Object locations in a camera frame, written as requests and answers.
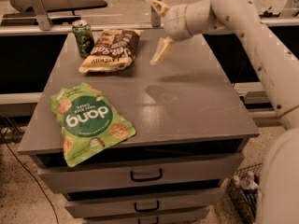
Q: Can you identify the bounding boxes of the brown chip bag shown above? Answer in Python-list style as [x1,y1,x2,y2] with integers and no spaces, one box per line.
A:
[78,29,144,73]

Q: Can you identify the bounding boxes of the wire basket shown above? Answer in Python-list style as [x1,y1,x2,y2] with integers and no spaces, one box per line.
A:
[226,163,262,224]

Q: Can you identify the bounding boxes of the middle metal bracket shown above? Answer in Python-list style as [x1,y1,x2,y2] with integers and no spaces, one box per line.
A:
[151,0,161,28]

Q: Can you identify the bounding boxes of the blue snack bag in basket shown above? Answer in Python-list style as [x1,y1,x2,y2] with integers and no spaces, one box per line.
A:
[244,189,258,217]

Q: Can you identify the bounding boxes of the bottom drawer with black handle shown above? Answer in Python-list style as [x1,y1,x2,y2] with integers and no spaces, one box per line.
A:
[83,206,209,224]

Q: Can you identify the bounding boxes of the middle drawer with black handle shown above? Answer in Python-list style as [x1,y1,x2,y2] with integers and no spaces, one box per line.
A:
[65,188,224,219]

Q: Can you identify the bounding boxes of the right metal bracket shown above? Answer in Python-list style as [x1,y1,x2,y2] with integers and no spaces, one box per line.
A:
[279,0,299,18]

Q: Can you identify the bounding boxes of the left metal bracket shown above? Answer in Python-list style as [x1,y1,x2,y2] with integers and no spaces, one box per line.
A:
[30,0,52,31]

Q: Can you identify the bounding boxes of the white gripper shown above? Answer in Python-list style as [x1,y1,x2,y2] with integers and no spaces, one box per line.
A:
[145,0,192,65]

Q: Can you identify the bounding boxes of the clear plastic water bottle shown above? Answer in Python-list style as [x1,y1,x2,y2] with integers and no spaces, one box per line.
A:
[240,171,259,190]

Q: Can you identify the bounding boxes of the top drawer with black handle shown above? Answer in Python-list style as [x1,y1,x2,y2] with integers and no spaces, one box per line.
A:
[38,153,244,193]

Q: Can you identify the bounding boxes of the metal bracket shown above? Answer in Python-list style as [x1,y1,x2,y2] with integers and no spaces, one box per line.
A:
[279,0,299,18]
[30,0,52,31]
[151,0,161,28]

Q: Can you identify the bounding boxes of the grey drawer cabinet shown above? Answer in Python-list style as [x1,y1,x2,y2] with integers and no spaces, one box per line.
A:
[17,27,260,224]

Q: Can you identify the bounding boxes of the drawer with black handle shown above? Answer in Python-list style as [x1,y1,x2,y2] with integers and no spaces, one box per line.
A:
[83,206,209,224]
[38,153,244,193]
[65,188,224,219]

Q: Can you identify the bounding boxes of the green soda can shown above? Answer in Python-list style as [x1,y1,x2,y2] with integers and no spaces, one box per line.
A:
[72,20,94,58]

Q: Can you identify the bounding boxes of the black floor cable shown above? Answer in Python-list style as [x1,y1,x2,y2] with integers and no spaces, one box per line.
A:
[0,128,60,224]

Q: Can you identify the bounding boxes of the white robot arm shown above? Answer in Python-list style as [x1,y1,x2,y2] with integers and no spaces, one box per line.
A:
[146,0,299,224]

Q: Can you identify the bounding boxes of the green dang chip bag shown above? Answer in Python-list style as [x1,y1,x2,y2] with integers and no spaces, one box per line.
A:
[50,83,136,167]

